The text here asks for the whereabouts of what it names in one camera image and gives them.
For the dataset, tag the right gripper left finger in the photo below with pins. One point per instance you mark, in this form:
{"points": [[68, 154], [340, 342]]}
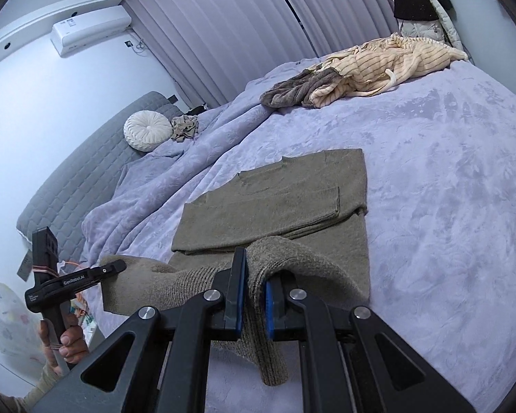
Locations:
{"points": [[157, 360]]}

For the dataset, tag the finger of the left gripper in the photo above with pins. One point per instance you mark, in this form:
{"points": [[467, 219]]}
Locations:
{"points": [[109, 270]]}

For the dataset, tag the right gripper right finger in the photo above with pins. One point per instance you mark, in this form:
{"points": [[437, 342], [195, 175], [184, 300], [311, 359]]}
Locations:
{"points": [[351, 360]]}

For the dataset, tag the olive brown knit sweater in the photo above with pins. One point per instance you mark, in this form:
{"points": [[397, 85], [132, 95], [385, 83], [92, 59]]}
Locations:
{"points": [[305, 215]]}

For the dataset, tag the person's left hand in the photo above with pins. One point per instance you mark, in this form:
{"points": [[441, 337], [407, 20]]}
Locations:
{"points": [[73, 347]]}

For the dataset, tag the white floral fabric item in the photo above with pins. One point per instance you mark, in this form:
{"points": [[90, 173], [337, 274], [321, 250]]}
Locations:
{"points": [[20, 344]]}

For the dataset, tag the grey quilted headboard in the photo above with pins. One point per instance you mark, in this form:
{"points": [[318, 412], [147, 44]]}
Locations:
{"points": [[86, 179]]}

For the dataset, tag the round cream pleated cushion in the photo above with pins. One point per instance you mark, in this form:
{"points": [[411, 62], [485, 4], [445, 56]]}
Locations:
{"points": [[146, 129]]}

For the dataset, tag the small beige crumpled cloth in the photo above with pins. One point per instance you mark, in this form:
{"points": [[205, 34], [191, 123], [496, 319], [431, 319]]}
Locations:
{"points": [[184, 127]]}

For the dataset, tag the lavender fleece blanket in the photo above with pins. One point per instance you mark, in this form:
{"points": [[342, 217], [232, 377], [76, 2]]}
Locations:
{"points": [[440, 154]]}

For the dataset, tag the grey pleated curtain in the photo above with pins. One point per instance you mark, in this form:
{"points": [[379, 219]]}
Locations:
{"points": [[213, 48]]}

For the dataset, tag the dark brown crumpled garment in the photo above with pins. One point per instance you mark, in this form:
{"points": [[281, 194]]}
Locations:
{"points": [[297, 90]]}

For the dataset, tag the cream striped garment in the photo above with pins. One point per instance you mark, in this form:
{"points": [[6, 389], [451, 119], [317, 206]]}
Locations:
{"points": [[377, 66]]}

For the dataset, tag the pale green hanging jacket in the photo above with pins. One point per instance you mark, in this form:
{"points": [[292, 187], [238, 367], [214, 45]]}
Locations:
{"points": [[442, 30]]}

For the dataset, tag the black hanging garment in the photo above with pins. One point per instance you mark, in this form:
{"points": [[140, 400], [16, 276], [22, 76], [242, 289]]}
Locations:
{"points": [[414, 10]]}

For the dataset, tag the white wall air conditioner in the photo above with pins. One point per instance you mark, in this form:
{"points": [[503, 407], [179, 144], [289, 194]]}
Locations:
{"points": [[82, 30]]}

